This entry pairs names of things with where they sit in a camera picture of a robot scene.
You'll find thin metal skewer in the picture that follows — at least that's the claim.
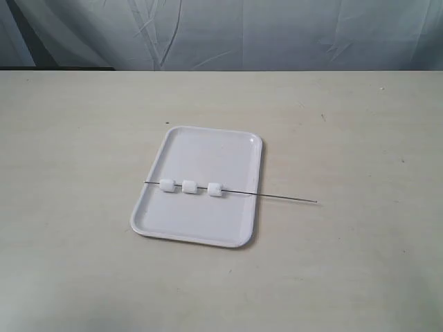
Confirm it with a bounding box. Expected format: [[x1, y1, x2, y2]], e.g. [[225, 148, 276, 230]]
[[145, 181, 318, 203]]

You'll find white marshmallow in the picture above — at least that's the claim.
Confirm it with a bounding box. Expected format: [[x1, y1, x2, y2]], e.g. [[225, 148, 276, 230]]
[[159, 178, 176, 192], [181, 180, 198, 194], [207, 183, 223, 197]]

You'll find white backdrop curtain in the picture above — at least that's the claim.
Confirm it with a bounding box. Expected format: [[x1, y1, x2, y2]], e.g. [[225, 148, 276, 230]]
[[1, 1, 442, 71]]

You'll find white rectangular plastic tray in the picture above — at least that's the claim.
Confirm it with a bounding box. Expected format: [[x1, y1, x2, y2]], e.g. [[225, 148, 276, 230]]
[[130, 126, 263, 248]]

